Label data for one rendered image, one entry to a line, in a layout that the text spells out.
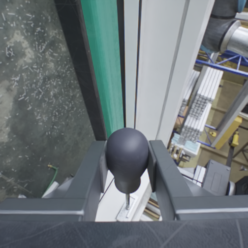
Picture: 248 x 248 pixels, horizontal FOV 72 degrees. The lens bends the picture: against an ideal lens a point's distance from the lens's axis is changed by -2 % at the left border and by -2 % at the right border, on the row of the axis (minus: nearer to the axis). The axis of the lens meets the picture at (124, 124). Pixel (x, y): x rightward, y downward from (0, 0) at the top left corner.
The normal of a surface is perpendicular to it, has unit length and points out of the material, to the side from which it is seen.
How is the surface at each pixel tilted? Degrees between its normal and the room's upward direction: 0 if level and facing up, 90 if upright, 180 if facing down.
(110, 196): 90
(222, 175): 90
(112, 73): 0
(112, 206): 90
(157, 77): 90
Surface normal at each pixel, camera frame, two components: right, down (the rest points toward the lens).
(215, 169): -0.02, -0.62
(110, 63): 0.87, 0.37
